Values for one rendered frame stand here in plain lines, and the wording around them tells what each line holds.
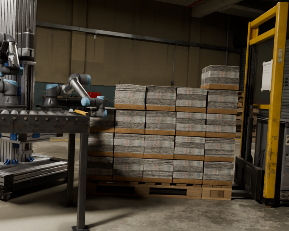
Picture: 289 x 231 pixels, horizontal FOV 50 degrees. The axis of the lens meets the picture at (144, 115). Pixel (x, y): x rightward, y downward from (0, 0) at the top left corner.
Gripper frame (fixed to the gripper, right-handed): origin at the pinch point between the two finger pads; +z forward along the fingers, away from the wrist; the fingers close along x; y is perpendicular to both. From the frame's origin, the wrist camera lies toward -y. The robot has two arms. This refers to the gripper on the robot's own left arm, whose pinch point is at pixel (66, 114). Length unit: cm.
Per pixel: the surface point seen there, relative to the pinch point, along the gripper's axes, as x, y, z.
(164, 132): 11, -14, -90
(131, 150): 1, -32, -62
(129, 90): 1, 25, -56
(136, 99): 3, 16, -63
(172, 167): 15, -46, -99
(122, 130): -3, -14, -52
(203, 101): 24, 17, -123
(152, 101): 7, 15, -78
